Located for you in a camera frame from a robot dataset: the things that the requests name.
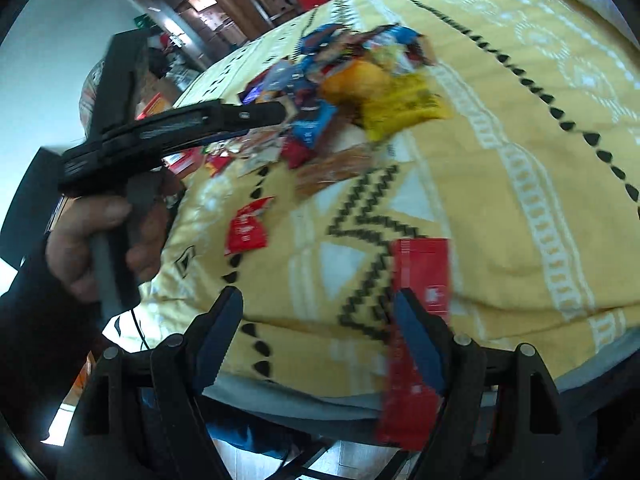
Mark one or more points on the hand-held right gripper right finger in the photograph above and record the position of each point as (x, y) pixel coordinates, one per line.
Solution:
(420, 340)

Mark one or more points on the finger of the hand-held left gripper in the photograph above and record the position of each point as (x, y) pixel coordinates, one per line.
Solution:
(250, 112)

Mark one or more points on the person's left hand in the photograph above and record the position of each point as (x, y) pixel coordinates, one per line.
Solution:
(85, 220)

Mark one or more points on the long red snack packet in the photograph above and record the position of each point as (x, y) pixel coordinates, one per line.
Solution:
(420, 265)

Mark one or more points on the black monitor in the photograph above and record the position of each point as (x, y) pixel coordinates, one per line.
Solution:
(30, 200)

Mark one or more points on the person's blue trousers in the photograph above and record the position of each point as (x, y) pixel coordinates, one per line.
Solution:
(240, 435)

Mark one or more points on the large yellow snack packet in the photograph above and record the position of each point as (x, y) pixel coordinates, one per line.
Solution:
(400, 105)

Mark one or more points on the small red snack packet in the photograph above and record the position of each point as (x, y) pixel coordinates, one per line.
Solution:
(245, 230)

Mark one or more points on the pile of mixed snack packets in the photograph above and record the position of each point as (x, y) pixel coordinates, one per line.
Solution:
(320, 110)

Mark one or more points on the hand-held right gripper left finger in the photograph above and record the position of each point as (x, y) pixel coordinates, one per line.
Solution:
(220, 335)

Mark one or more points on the wooden door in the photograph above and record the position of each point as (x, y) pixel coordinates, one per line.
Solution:
(165, 20)

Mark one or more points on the green sign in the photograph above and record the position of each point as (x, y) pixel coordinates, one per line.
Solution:
(142, 21)

